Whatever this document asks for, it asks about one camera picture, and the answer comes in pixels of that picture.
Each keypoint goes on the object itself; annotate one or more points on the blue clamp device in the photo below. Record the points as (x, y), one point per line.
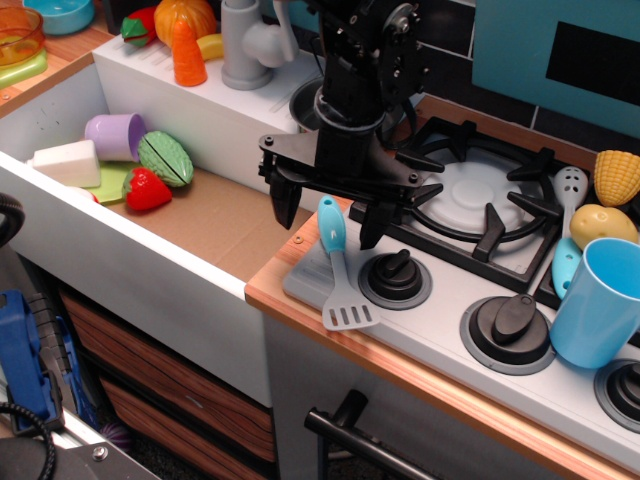
(39, 360)

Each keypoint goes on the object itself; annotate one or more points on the red green toy pepper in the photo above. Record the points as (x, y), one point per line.
(138, 28)

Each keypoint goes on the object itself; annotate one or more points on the silver metal pan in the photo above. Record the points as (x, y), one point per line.
(302, 110)

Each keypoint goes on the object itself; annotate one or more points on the green toy bitter gourd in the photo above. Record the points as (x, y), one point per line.
(165, 156)

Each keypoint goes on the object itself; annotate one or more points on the purple toy ball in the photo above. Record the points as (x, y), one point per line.
(118, 434)

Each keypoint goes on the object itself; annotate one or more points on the purple plastic cup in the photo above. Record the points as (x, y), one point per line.
(116, 136)

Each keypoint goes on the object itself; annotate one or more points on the black stove grate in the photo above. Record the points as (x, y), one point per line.
(492, 210)

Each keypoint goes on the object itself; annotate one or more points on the white slotted spoon blue handle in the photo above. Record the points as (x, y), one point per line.
(570, 187)

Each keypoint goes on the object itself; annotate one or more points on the yellow toy corn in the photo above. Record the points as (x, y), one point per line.
(616, 177)

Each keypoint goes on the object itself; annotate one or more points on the grey toy faucet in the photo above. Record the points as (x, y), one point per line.
(252, 48)

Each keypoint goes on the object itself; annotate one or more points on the orange toy pumpkin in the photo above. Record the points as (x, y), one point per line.
(198, 14)

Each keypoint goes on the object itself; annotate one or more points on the grey stove top panel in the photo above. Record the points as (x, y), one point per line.
(561, 397)

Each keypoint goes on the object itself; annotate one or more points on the white toy block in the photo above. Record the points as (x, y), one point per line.
(73, 164)

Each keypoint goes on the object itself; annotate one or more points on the orange toy carrot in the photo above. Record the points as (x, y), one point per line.
(188, 62)

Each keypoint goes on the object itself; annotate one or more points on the left black stove knob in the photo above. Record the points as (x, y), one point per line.
(395, 281)

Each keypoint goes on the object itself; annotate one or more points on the right black stove knob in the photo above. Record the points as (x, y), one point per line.
(616, 388)

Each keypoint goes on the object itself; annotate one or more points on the orange transparent bowl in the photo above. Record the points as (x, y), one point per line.
(22, 35)

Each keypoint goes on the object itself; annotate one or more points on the light green plate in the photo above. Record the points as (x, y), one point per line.
(113, 175)

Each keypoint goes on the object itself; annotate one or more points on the yellow toy banana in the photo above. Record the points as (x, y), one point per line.
(211, 46)

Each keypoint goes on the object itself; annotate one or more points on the black stove knob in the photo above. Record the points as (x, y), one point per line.
(616, 388)
(508, 335)
(395, 281)

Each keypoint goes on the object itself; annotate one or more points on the upper wooden drawer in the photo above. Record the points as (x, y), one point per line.
(169, 381)

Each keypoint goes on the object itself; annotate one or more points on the yellow toy potato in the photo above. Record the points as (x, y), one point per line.
(592, 221)

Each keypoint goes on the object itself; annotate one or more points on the green square plate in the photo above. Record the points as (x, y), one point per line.
(13, 74)

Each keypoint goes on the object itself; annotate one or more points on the white toy sink basin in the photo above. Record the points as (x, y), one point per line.
(177, 273)

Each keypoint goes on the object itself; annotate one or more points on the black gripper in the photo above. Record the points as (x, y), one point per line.
(343, 163)

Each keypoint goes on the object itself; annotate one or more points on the light blue plastic cup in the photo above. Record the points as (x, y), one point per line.
(600, 311)

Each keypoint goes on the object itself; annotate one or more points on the wooden drawer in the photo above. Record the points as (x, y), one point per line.
(206, 456)
(169, 381)

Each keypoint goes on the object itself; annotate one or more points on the grey spatula blue handle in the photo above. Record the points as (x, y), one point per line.
(346, 308)

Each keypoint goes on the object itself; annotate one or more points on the red toy strawberry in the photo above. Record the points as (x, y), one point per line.
(144, 190)

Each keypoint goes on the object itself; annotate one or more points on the middle black stove knob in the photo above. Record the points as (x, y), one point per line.
(508, 335)

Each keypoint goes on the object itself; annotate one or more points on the blue bowl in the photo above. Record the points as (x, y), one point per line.
(63, 17)

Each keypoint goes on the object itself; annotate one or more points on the lower wooden drawer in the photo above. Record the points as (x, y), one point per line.
(206, 456)

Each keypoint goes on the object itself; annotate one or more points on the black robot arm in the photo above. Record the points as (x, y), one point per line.
(373, 64)

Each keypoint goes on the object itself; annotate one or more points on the black oven door handle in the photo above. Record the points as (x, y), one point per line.
(339, 428)

